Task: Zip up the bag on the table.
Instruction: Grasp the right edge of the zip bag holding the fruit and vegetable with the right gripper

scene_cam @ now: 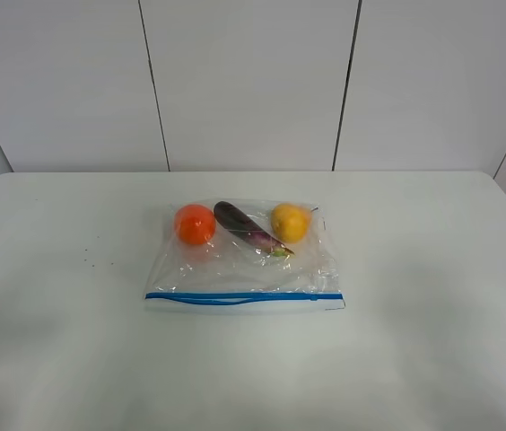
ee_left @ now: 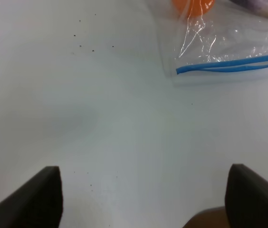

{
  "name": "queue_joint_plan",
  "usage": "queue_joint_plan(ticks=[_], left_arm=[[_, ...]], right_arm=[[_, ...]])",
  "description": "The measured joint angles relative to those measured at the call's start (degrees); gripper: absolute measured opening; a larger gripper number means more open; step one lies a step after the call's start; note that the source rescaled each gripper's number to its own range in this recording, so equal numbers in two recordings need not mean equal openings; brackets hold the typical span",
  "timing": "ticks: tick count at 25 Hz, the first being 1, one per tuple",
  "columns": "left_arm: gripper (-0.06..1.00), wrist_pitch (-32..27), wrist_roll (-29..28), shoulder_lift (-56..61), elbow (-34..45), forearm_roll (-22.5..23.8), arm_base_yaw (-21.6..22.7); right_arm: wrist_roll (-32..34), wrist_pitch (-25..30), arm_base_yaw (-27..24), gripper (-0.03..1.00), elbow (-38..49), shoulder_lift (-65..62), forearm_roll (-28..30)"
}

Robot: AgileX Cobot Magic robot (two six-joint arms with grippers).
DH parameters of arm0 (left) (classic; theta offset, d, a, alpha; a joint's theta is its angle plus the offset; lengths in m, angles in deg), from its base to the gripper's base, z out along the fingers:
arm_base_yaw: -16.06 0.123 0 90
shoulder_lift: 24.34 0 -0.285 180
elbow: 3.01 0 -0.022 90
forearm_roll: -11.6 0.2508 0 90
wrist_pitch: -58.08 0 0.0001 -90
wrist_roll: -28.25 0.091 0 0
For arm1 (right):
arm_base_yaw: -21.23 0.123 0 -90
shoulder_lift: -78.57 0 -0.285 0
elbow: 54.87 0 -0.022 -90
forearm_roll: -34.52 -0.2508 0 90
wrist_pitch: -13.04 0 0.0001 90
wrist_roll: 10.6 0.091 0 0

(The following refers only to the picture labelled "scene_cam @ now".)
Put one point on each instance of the clear zip bag blue strip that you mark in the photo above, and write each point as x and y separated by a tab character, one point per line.
226	275

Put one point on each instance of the purple eggplant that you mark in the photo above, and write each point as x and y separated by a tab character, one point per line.
236	222

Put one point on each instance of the yellow pear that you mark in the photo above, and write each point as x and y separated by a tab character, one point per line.
291	223

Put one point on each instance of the orange fruit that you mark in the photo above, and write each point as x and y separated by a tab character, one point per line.
194	224

